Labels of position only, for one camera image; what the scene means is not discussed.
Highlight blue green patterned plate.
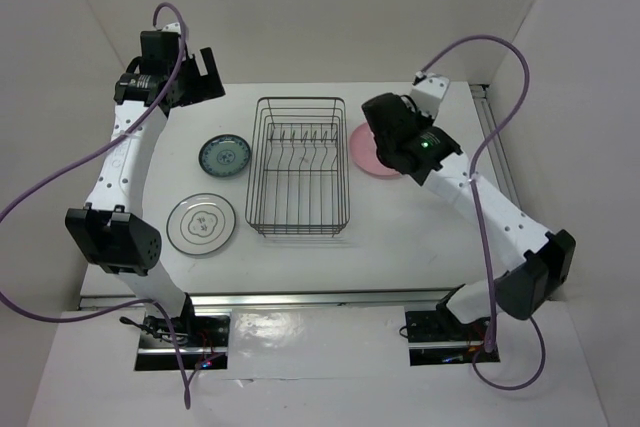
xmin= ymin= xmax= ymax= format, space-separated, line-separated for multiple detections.
xmin=198 ymin=134 xmax=251 ymax=178

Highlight white plate with dark rim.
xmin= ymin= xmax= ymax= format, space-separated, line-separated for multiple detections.
xmin=166 ymin=193 xmax=237 ymax=257

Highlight pink plastic plate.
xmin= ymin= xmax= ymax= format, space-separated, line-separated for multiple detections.
xmin=349 ymin=122 xmax=400 ymax=179

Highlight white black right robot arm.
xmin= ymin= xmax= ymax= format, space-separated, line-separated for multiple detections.
xmin=362 ymin=93 xmax=576 ymax=339

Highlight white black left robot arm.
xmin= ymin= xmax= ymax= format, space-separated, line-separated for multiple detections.
xmin=65 ymin=24 xmax=225 ymax=346

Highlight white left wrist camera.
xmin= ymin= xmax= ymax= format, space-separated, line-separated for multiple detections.
xmin=161 ymin=22 xmax=182 ymax=35

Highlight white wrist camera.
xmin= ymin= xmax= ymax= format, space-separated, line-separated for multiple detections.
xmin=161 ymin=22 xmax=182 ymax=35
xmin=409 ymin=71 xmax=450 ymax=120

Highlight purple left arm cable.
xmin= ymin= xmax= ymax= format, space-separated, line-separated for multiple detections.
xmin=0 ymin=2 xmax=201 ymax=411

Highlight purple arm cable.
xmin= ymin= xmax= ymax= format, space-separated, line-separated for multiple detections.
xmin=418 ymin=34 xmax=547 ymax=392
xmin=0 ymin=2 xmax=201 ymax=411

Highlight dark wire dish rack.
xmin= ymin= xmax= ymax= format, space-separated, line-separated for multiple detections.
xmin=245 ymin=96 xmax=350 ymax=237

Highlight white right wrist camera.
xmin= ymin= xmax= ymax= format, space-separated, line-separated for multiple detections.
xmin=409 ymin=71 xmax=450 ymax=120

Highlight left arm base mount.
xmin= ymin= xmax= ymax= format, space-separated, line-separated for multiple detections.
xmin=119 ymin=314 xmax=231 ymax=372

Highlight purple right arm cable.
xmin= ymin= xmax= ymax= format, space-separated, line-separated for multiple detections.
xmin=418 ymin=34 xmax=547 ymax=392

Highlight aluminium front rail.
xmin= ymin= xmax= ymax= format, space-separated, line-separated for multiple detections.
xmin=77 ymin=287 xmax=466 ymax=312

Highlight aluminium side rail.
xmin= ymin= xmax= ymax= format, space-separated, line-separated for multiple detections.
xmin=469 ymin=84 xmax=520 ymax=207

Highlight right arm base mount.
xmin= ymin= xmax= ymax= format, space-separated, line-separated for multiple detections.
xmin=398 ymin=310 xmax=500 ymax=367

